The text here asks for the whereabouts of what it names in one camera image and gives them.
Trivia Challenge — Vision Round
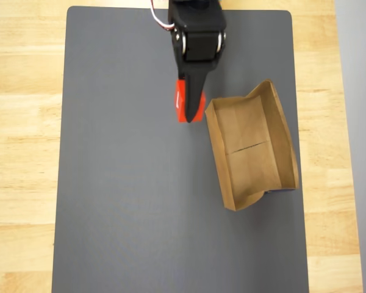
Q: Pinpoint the red cube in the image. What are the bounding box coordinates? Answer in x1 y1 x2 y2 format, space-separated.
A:
172 79 207 124

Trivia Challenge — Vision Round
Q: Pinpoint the white and red cable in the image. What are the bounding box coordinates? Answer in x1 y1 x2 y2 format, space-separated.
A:
149 0 176 33

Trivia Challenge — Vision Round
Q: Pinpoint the dark grey rectangular mat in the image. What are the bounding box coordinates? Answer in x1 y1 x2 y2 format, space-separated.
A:
51 5 309 293

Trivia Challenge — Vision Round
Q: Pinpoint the brown paper box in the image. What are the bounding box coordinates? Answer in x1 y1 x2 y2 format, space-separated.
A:
204 78 301 212

